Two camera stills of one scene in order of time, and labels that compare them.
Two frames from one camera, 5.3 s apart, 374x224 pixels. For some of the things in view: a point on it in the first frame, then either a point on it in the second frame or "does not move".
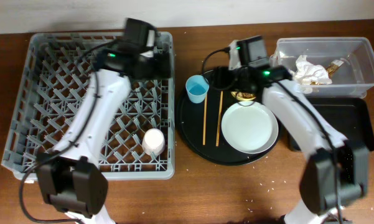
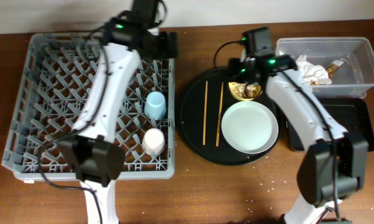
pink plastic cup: [153, 142] does not move
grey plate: [249, 127] does not move
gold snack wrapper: [331, 70] does not move
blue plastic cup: [197, 86] to [155, 105]
